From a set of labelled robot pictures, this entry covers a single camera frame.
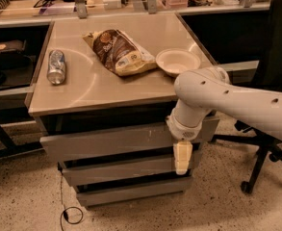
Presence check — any grey middle drawer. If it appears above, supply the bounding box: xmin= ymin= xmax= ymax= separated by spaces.
xmin=61 ymin=149 xmax=203 ymax=188

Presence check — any brown yellow chip bag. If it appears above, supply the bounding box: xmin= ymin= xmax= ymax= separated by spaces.
xmin=83 ymin=29 xmax=157 ymax=77

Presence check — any white paper bowl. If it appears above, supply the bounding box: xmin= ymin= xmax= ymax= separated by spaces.
xmin=156 ymin=48 xmax=201 ymax=77

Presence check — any grey drawer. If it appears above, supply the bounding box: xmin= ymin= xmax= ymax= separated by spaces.
xmin=61 ymin=149 xmax=203 ymax=188
xmin=76 ymin=176 xmax=192 ymax=207
xmin=39 ymin=114 xmax=220 ymax=162

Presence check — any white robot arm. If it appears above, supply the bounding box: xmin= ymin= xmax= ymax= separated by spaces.
xmin=167 ymin=66 xmax=282 ymax=175

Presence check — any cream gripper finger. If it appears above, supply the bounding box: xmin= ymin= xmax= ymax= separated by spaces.
xmin=173 ymin=141 xmax=192 ymax=175

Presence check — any silver drink can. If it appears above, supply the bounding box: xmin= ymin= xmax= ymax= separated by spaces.
xmin=47 ymin=50 xmax=65 ymax=85

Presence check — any grey top drawer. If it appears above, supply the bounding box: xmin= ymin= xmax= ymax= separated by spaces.
xmin=39 ymin=114 xmax=220 ymax=162

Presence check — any grey bottom drawer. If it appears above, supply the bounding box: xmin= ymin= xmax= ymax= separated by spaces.
xmin=76 ymin=176 xmax=192 ymax=207

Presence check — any black office chair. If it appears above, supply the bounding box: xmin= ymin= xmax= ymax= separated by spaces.
xmin=213 ymin=0 xmax=282 ymax=193

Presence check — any black floor cable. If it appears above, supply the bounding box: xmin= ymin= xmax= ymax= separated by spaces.
xmin=59 ymin=173 xmax=85 ymax=231

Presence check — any grey drawer cabinet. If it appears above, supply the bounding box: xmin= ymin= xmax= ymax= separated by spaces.
xmin=29 ymin=13 xmax=214 ymax=194

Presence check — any grey metal post left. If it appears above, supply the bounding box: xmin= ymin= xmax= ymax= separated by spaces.
xmin=74 ymin=0 xmax=87 ymax=19

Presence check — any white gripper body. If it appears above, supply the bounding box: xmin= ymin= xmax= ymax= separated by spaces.
xmin=166 ymin=115 xmax=202 ymax=141

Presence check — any black desk leg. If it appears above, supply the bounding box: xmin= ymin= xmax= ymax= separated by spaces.
xmin=0 ymin=103 xmax=46 ymax=163

